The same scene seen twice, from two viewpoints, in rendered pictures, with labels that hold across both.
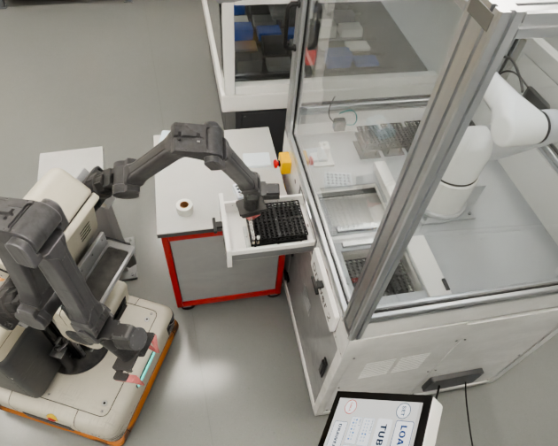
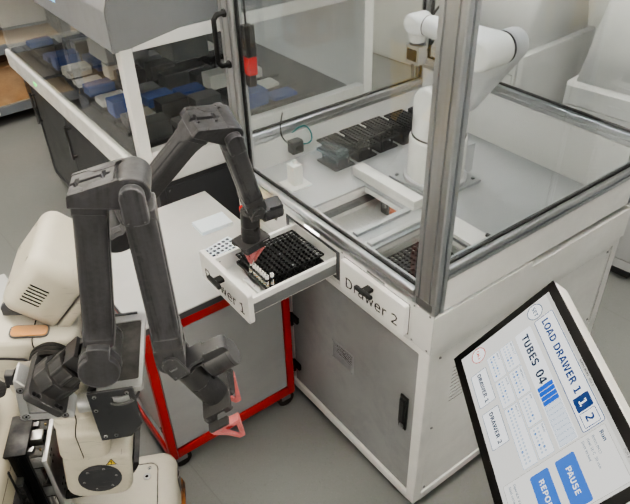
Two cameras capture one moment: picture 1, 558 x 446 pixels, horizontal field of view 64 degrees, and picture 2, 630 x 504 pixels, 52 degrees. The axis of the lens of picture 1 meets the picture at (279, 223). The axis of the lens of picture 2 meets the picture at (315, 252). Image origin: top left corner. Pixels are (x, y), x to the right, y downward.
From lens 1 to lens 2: 0.70 m
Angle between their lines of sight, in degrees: 21
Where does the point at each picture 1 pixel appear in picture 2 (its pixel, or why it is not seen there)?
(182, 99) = not seen: hidden behind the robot
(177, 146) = (198, 127)
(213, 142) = (229, 118)
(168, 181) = (117, 278)
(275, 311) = (297, 418)
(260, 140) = (204, 205)
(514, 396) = not seen: hidden behind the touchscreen
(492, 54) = not seen: outside the picture
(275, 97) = (201, 154)
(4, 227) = (111, 179)
